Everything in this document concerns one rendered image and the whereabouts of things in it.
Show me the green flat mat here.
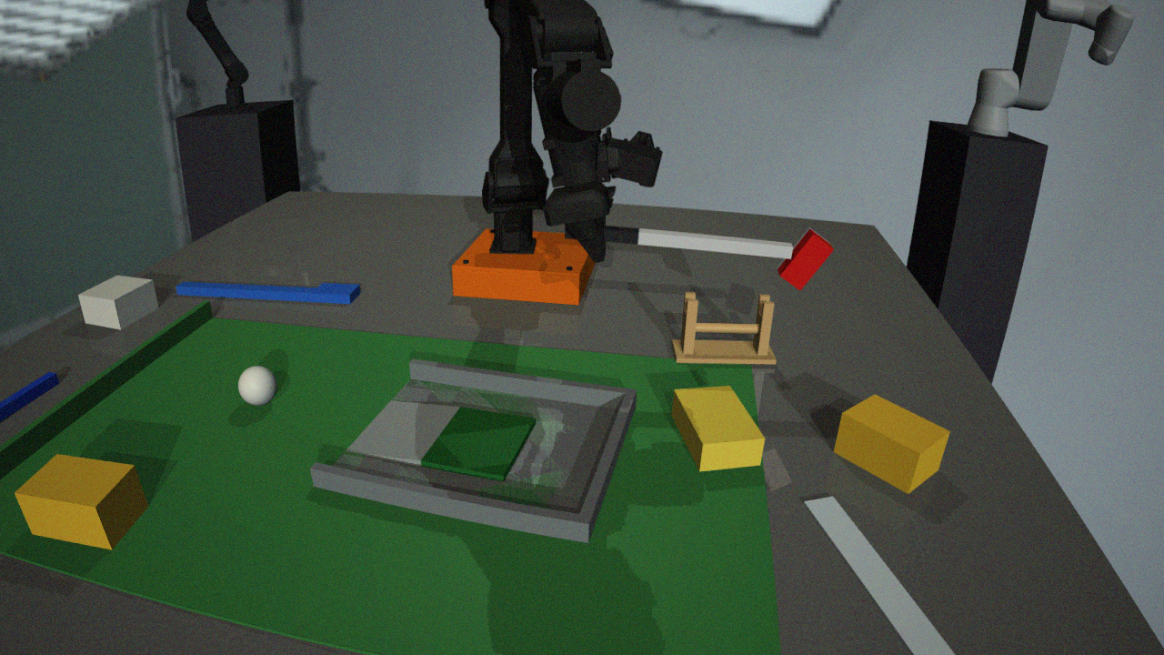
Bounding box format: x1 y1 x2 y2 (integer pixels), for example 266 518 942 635
0 316 781 655

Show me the white ball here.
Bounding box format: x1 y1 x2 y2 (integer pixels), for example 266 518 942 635
237 366 277 406

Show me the yellow rectangular block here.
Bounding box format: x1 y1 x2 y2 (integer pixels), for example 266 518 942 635
15 454 148 550
833 394 950 494
672 386 766 471

